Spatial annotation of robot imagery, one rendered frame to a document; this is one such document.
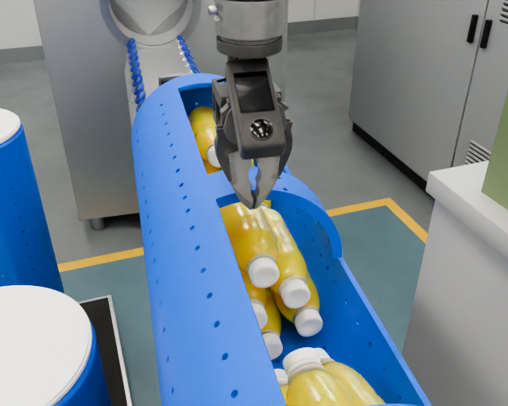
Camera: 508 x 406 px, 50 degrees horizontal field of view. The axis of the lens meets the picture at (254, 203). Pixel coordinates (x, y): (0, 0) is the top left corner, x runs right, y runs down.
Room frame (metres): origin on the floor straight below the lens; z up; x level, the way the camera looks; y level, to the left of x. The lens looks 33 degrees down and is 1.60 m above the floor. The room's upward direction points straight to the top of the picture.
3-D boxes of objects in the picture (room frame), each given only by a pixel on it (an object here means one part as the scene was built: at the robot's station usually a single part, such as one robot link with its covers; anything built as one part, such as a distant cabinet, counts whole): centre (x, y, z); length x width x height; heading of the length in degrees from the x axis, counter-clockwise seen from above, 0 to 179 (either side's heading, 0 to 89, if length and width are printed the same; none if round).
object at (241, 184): (0.59, 0.02, 1.27); 0.06 x 0.03 x 0.09; 14
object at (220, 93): (0.60, 0.01, 1.38); 0.09 x 0.08 x 0.12; 14
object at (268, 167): (0.60, -0.01, 1.27); 0.06 x 0.03 x 0.09; 14
